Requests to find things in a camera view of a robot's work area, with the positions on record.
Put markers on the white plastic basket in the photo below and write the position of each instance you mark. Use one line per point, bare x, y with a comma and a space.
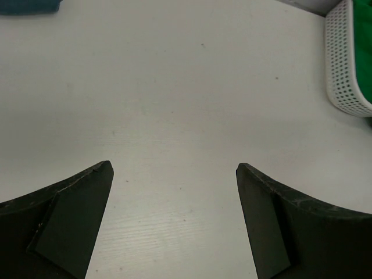
340, 68

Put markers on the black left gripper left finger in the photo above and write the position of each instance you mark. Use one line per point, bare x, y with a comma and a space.
51, 232

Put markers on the blue t shirt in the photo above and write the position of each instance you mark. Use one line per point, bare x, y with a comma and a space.
29, 7

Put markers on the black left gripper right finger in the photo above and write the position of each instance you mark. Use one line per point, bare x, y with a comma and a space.
293, 235

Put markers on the green t shirt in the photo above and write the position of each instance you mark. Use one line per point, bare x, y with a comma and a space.
362, 42

